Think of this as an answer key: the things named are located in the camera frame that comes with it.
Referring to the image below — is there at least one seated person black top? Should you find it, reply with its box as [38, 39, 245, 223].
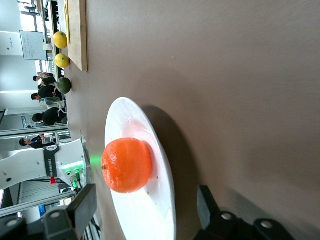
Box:
[31, 86, 66, 108]
[32, 107, 68, 126]

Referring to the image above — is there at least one green lime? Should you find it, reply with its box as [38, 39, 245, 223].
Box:
[56, 76, 73, 95]

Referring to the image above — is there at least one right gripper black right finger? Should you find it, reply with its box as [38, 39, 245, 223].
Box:
[193, 184, 296, 240]

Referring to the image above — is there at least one seated person beige top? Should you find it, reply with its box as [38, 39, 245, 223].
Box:
[32, 72, 57, 87]

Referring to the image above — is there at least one yellow lemon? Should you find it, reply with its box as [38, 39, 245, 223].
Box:
[54, 53, 71, 69]
[52, 31, 68, 50]

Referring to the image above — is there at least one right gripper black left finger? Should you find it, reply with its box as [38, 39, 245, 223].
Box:
[0, 183, 98, 240]

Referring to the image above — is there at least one white whiteboard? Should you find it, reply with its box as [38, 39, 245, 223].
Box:
[19, 30, 48, 61]

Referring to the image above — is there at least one bamboo cutting board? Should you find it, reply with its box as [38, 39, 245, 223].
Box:
[67, 0, 88, 73]

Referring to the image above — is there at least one aluminium frame beam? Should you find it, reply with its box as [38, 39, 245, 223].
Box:
[0, 124, 70, 137]

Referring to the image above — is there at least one standing person black top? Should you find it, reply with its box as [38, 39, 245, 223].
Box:
[19, 134, 56, 150]

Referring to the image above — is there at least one white round plate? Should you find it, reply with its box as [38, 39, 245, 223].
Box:
[104, 96, 177, 240]

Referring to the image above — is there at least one orange mandarin fruit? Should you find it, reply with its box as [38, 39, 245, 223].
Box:
[101, 137, 153, 194]

